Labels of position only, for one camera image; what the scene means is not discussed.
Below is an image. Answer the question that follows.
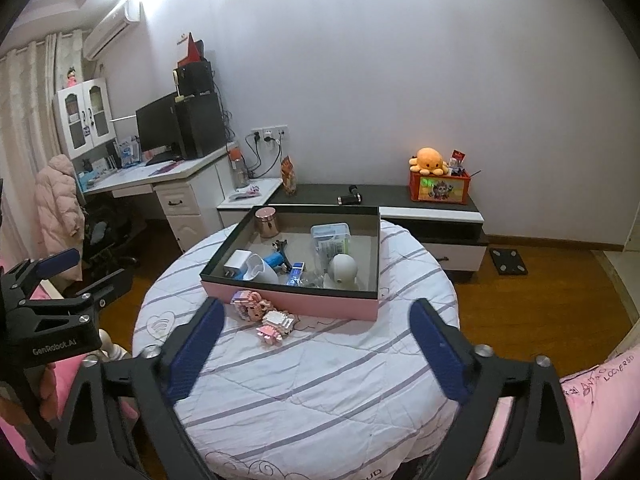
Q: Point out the pink building block figure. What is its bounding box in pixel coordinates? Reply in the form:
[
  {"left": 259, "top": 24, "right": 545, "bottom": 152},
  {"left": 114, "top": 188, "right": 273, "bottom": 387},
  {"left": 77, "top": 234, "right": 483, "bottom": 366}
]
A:
[{"left": 231, "top": 289, "right": 274, "bottom": 322}]

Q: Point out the white pink block figure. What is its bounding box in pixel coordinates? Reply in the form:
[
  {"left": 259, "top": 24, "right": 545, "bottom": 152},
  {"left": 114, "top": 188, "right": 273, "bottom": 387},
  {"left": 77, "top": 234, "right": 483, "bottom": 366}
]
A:
[{"left": 256, "top": 310, "right": 296, "bottom": 346}]

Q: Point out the white wall charger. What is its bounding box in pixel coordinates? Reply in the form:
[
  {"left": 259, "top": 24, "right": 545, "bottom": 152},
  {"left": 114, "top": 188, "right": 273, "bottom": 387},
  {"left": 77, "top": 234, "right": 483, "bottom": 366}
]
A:
[{"left": 224, "top": 249, "right": 252, "bottom": 278}]

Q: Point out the white astronaut figurine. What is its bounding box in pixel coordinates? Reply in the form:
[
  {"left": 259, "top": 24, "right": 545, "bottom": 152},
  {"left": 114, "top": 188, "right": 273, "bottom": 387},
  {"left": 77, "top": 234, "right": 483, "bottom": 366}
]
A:
[{"left": 323, "top": 254, "right": 359, "bottom": 290}]

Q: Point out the blue highlighter marker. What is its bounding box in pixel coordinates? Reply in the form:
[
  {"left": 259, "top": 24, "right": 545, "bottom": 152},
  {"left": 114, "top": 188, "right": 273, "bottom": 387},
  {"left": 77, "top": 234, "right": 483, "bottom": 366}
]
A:
[{"left": 264, "top": 252, "right": 288, "bottom": 269}]

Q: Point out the rose gold metal canister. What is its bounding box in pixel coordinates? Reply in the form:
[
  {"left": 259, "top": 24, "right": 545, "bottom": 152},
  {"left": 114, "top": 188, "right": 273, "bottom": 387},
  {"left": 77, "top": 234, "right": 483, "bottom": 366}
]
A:
[{"left": 254, "top": 206, "right": 280, "bottom": 238}]

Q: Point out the clear plastic storage box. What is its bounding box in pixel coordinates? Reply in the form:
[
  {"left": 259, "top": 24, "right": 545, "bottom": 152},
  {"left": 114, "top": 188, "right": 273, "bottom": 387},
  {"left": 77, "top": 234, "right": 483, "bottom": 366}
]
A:
[{"left": 310, "top": 222, "right": 350, "bottom": 272}]

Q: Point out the black hair clip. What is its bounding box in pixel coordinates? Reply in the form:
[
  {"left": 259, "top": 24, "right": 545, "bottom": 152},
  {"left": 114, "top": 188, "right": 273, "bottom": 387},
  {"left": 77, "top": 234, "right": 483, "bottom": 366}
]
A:
[{"left": 272, "top": 240, "right": 292, "bottom": 273}]

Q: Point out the pink down jacket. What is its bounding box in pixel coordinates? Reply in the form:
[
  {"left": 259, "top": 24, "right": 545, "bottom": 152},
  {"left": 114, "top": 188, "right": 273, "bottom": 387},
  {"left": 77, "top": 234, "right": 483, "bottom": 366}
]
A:
[{"left": 35, "top": 154, "right": 85, "bottom": 256}]

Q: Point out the black office chair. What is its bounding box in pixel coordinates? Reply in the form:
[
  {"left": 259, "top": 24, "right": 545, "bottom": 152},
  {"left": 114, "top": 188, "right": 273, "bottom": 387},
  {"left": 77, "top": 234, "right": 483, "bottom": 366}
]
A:
[{"left": 81, "top": 194, "right": 146, "bottom": 283}]

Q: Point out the black bathroom scale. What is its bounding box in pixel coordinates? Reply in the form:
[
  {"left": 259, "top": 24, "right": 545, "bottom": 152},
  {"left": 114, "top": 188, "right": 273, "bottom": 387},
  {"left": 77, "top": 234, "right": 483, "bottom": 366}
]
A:
[{"left": 489, "top": 247, "right": 528, "bottom": 276}]

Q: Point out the striped white tablecloth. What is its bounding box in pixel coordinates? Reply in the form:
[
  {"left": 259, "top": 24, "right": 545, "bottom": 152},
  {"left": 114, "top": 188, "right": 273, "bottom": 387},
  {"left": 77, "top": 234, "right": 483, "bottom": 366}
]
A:
[{"left": 131, "top": 219, "right": 460, "bottom": 480}]

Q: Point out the black white TV cabinet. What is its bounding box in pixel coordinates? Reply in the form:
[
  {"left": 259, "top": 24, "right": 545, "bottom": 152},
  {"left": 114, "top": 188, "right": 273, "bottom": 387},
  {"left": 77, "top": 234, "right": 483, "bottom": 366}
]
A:
[{"left": 269, "top": 183, "right": 490, "bottom": 273}]

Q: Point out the pink quilt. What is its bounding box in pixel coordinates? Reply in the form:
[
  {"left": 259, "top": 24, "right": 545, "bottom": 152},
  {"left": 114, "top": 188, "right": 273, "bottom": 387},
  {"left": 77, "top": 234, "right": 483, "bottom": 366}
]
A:
[{"left": 470, "top": 343, "right": 640, "bottom": 480}]

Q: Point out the white glass door cabinet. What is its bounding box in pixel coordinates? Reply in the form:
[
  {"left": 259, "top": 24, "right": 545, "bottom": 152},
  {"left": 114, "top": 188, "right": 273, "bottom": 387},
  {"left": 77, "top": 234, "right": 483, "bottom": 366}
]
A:
[{"left": 53, "top": 78, "right": 116, "bottom": 160}]

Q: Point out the black and pink tray box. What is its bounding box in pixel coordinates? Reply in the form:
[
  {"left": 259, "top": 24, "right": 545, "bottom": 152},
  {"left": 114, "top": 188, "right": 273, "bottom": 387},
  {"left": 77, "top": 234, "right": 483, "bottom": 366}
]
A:
[{"left": 201, "top": 205, "right": 381, "bottom": 322}]

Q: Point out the white side cabinet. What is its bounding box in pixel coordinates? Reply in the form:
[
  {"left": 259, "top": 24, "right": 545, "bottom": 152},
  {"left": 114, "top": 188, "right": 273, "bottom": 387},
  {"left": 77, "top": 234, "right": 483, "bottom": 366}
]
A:
[{"left": 217, "top": 178, "right": 282, "bottom": 228}]

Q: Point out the white desk with drawers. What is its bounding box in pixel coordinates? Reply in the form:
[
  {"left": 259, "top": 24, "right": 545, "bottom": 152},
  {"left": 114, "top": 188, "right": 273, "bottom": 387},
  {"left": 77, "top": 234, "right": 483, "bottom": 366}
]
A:
[{"left": 84, "top": 148, "right": 233, "bottom": 252}]

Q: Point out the red cartoon storage crate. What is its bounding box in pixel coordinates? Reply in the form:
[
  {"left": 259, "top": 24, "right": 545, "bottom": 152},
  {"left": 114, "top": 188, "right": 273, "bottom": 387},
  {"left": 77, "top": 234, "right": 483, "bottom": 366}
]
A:
[{"left": 409, "top": 172, "right": 471, "bottom": 205}]

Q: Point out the black computer monitor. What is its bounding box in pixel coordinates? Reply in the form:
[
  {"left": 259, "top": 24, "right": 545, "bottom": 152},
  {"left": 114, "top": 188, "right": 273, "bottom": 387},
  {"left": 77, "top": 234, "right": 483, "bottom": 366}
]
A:
[{"left": 136, "top": 92, "right": 183, "bottom": 166}]

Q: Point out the black massage gun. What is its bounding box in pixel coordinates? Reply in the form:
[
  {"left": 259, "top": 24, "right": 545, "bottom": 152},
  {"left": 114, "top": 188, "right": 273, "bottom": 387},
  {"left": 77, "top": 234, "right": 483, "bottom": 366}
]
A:
[{"left": 336, "top": 184, "right": 362, "bottom": 206}]

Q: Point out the orange octopus plush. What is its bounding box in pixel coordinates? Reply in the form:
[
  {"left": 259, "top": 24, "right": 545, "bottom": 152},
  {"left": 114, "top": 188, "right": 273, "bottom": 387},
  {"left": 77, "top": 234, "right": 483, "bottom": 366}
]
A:
[{"left": 409, "top": 148, "right": 449, "bottom": 177}]

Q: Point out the orange lid water bottle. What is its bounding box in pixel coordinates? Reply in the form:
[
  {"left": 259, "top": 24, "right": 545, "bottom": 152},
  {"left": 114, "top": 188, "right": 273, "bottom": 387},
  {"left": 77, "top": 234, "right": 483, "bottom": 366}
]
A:
[{"left": 229, "top": 148, "right": 250, "bottom": 188}]

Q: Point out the orange snack bag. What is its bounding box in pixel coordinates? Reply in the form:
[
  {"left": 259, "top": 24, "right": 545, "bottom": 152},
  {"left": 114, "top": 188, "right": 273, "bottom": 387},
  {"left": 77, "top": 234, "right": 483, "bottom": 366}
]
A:
[{"left": 281, "top": 156, "right": 297, "bottom": 195}]

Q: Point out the black computer tower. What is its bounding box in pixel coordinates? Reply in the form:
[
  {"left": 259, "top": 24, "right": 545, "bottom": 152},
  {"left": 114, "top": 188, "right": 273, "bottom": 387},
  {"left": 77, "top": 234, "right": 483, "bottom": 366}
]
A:
[{"left": 175, "top": 92, "right": 227, "bottom": 160}]

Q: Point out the black speaker box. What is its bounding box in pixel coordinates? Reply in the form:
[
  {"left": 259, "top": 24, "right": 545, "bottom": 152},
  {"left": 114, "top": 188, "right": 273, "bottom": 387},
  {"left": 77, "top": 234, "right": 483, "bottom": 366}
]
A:
[{"left": 174, "top": 60, "right": 215, "bottom": 96}]

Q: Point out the white air conditioner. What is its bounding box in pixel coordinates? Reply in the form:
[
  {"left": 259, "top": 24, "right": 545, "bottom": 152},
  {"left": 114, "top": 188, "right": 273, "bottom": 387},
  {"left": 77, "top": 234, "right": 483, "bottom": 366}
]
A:
[{"left": 82, "top": 0, "right": 142, "bottom": 61}]

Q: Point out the white wall socket strip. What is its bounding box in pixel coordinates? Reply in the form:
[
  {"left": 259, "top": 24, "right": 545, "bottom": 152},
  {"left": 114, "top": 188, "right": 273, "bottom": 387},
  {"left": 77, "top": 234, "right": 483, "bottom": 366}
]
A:
[{"left": 248, "top": 125, "right": 288, "bottom": 142}]

